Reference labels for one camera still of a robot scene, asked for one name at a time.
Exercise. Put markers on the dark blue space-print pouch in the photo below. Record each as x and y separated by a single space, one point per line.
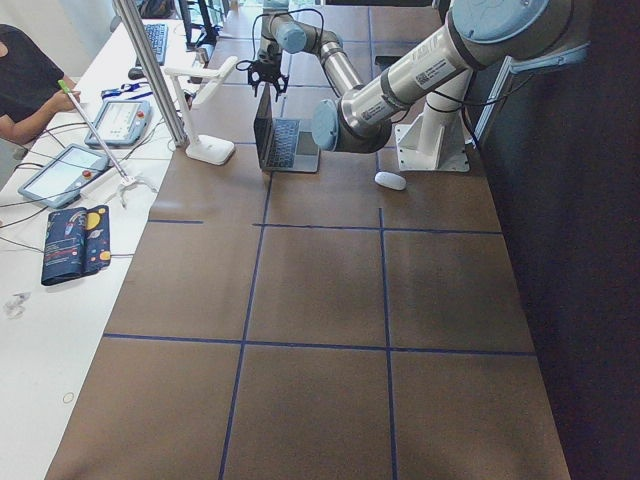
77 244

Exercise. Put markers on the grey laptop computer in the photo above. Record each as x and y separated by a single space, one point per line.
283 145

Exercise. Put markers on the aluminium frame post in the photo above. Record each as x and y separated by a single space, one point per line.
129 15

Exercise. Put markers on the near teach pendant tablet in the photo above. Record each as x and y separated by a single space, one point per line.
60 181

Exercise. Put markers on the black monitor stand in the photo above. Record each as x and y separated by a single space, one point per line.
200 27

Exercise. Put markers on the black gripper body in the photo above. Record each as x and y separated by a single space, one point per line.
268 68

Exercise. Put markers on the crumpled clear plastic wrap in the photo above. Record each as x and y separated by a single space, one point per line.
15 306

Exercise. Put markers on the white reacher grabber stick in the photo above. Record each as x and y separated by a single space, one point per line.
127 182

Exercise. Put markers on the black computer keyboard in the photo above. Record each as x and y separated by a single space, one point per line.
157 34

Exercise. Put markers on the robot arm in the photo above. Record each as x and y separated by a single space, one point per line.
540 35
281 33

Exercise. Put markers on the far teach pendant tablet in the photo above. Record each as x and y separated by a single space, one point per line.
121 123

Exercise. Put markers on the person in black shirt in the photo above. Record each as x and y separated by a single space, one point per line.
30 94

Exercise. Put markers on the black computer mouse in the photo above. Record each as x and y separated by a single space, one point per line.
135 73

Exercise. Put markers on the rubber band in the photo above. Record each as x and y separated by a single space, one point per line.
68 397

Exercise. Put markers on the teach pendant tablet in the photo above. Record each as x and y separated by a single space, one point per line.
60 181
121 123

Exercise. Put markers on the white wireless mouse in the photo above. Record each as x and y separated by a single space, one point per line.
390 180

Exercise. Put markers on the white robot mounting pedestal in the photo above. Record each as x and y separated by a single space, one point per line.
434 141

